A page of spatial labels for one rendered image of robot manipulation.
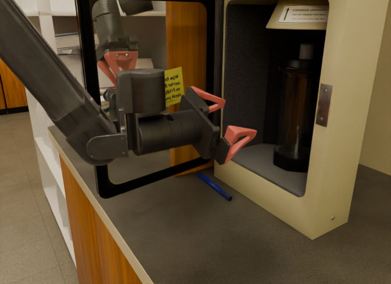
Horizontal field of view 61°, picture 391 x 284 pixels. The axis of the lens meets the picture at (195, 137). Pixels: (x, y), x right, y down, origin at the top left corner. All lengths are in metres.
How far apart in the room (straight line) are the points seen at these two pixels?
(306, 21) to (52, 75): 0.43
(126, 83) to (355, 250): 0.50
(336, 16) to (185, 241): 0.46
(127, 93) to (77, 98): 0.07
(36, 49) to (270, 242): 0.50
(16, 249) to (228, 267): 1.91
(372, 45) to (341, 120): 0.13
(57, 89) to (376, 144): 0.86
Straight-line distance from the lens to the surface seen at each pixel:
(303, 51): 0.73
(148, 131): 0.48
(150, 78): 0.47
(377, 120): 1.04
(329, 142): 0.60
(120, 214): 0.74
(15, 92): 5.44
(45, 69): 0.46
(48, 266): 2.19
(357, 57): 0.61
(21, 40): 0.47
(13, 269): 2.25
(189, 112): 0.53
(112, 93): 0.62
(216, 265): 0.60
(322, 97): 0.59
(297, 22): 0.65
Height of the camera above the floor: 1.34
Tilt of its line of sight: 20 degrees down
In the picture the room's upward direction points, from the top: straight up
